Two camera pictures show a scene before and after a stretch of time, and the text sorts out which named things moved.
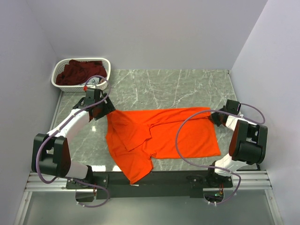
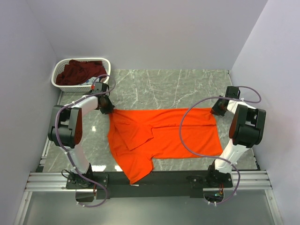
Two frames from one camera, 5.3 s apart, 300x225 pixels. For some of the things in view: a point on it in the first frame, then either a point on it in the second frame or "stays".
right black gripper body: x=216 y=116 → x=218 y=108
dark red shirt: x=78 y=72 stays
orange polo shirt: x=135 y=137 stays
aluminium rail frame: x=245 y=181 stays
